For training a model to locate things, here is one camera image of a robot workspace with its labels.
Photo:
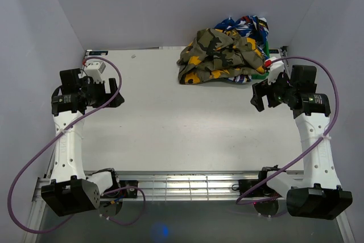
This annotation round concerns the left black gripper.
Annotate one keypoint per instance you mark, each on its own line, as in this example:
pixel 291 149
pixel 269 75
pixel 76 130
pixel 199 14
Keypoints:
pixel 90 82

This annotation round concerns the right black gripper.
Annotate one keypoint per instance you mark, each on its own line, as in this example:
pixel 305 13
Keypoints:
pixel 260 89

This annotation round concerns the camouflage yellow green trousers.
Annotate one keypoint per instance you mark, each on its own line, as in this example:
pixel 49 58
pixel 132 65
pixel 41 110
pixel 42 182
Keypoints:
pixel 194 63

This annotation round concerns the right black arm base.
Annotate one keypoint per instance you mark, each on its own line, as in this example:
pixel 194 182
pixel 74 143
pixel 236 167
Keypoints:
pixel 268 208

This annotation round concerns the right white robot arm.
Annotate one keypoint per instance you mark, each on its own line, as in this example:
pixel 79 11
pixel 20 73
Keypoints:
pixel 319 194

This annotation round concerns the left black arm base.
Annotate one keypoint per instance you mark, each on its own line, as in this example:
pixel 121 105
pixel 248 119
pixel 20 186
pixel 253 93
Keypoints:
pixel 112 203

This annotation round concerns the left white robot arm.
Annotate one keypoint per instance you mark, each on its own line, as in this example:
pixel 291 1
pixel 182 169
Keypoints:
pixel 67 116

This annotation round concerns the blue white red trousers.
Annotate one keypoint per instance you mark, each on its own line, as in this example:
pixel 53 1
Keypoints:
pixel 250 26

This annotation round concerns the left dark corner label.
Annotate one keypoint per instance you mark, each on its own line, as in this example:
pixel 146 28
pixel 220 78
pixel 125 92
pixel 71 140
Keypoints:
pixel 98 53

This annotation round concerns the green plastic tray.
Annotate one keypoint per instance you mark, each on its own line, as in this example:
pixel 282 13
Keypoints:
pixel 267 56

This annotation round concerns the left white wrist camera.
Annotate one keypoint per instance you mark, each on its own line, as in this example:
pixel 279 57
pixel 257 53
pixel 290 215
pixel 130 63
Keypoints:
pixel 95 69

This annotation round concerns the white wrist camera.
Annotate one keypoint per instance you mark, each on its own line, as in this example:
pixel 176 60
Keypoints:
pixel 275 68
pixel 95 69

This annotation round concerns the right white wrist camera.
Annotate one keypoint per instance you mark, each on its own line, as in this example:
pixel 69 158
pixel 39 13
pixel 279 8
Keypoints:
pixel 275 68

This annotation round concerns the aluminium frame rail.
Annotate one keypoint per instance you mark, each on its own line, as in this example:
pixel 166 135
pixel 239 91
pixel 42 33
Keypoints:
pixel 152 187

